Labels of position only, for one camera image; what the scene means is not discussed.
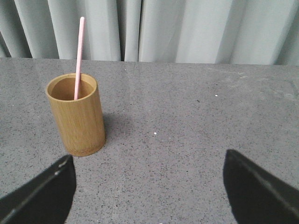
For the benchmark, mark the pink chopstick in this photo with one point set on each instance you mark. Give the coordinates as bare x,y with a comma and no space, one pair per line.
79,56

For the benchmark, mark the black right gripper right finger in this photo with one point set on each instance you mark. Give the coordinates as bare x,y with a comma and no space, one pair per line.
255,195

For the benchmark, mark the grey curtain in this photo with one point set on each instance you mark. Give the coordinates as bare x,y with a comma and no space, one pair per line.
180,31

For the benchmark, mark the bamboo wooden cup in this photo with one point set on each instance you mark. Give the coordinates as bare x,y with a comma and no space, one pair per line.
80,122

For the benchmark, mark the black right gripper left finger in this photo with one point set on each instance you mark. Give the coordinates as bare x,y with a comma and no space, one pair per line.
46,199

